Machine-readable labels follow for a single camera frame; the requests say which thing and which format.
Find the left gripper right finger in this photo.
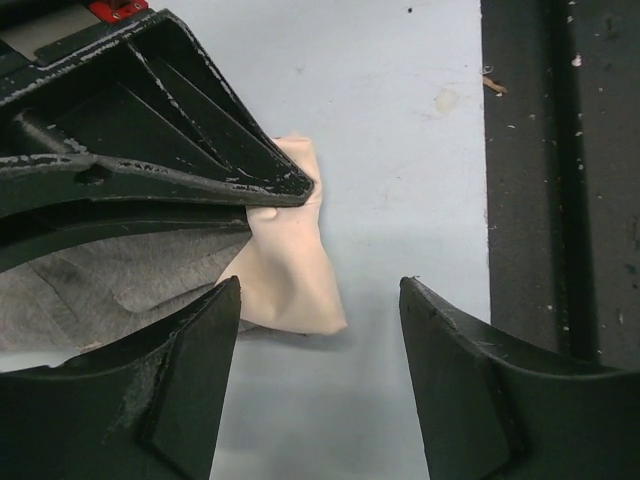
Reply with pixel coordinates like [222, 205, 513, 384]
[399, 277, 639, 479]

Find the grey beige underwear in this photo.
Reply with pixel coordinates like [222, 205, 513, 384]
[0, 132, 349, 354]

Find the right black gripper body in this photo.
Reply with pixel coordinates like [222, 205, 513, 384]
[1, 1, 168, 65]

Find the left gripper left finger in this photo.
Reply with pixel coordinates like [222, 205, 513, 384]
[1, 278, 240, 480]

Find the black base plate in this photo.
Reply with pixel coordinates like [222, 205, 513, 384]
[481, 1, 639, 370]

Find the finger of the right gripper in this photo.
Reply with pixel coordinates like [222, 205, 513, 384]
[1, 200, 249, 272]
[1, 10, 313, 208]

